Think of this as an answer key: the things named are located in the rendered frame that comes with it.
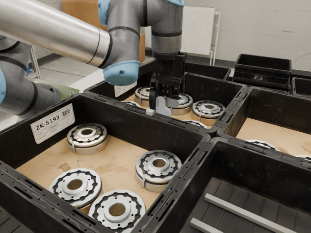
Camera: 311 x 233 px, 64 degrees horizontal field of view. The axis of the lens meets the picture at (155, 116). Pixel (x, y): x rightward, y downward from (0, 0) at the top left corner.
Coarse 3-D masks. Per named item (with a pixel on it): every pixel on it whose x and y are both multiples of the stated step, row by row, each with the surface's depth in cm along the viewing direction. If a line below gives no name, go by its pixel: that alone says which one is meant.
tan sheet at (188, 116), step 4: (132, 96) 90; (124, 100) 87; (128, 100) 87; (132, 100) 87; (144, 108) 82; (148, 108) 82; (172, 116) 78; (176, 116) 78; (180, 116) 78; (184, 116) 78; (188, 116) 78; (208, 128) 72
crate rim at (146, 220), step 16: (80, 96) 69; (48, 112) 61; (128, 112) 61; (16, 128) 55; (176, 128) 55; (192, 128) 54; (0, 160) 45; (192, 160) 45; (16, 176) 42; (176, 176) 42; (48, 192) 39; (64, 208) 36; (160, 208) 37; (96, 224) 34; (144, 224) 34
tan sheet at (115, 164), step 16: (64, 144) 66; (112, 144) 66; (128, 144) 66; (32, 160) 60; (48, 160) 60; (64, 160) 60; (80, 160) 60; (96, 160) 60; (112, 160) 60; (128, 160) 60; (32, 176) 56; (48, 176) 56; (112, 176) 56; (128, 176) 56; (144, 192) 52; (160, 192) 52
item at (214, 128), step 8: (104, 80) 77; (216, 80) 78; (224, 80) 77; (88, 88) 72; (96, 96) 68; (104, 96) 68; (240, 96) 68; (120, 104) 64; (128, 104) 64; (232, 104) 64; (144, 112) 60; (224, 112) 61; (176, 120) 58; (200, 128) 54; (216, 128) 54
